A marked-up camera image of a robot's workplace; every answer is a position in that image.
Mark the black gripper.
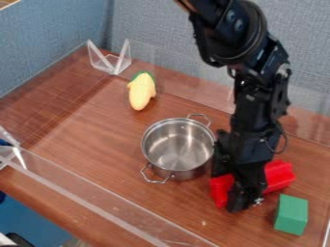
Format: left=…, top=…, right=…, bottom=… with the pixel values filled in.
left=212, top=119, right=284, bottom=213

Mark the red plastic block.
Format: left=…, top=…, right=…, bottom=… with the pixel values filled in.
left=210, top=160, right=297, bottom=207

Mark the stainless steel pot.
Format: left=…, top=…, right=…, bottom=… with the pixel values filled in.
left=141, top=113, right=216, bottom=184

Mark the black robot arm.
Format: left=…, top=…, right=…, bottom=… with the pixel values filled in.
left=174, top=0, right=292, bottom=212

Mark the green foam block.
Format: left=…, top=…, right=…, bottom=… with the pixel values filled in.
left=274, top=194, right=309, bottom=235

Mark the clear acrylic front barrier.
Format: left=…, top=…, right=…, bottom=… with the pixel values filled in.
left=3, top=149, right=217, bottom=247

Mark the clear acrylic barrier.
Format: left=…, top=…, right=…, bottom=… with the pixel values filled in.
left=127, top=40, right=330, bottom=147
left=3, top=149, right=217, bottom=247

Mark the clear acrylic back barrier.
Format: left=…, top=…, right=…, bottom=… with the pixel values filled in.
left=127, top=40, right=330, bottom=147

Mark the yellow toy corn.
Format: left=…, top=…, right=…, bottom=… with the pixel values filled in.
left=129, top=71, right=157, bottom=111

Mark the black cable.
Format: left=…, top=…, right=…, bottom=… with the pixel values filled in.
left=262, top=122, right=289, bottom=154

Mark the clear acrylic corner bracket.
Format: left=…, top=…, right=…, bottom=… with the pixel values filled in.
left=87, top=40, right=131, bottom=75

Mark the clear acrylic left bracket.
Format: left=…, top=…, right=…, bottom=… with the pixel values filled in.
left=0, top=125, right=27, bottom=170

